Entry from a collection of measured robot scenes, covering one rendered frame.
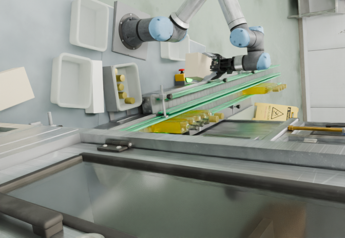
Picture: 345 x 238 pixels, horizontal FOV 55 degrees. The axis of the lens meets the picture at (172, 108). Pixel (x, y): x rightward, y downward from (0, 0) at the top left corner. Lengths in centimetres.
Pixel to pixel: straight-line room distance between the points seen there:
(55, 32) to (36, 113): 35
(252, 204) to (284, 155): 12
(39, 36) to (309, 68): 654
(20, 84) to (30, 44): 20
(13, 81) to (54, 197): 90
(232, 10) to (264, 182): 111
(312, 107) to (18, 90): 682
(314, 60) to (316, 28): 64
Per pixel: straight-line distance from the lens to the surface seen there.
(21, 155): 64
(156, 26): 162
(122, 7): 178
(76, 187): 47
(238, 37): 139
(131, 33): 172
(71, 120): 153
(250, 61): 152
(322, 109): 759
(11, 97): 130
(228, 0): 145
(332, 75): 744
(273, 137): 179
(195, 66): 163
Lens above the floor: 198
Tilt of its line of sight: 37 degrees down
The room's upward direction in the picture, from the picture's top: 91 degrees clockwise
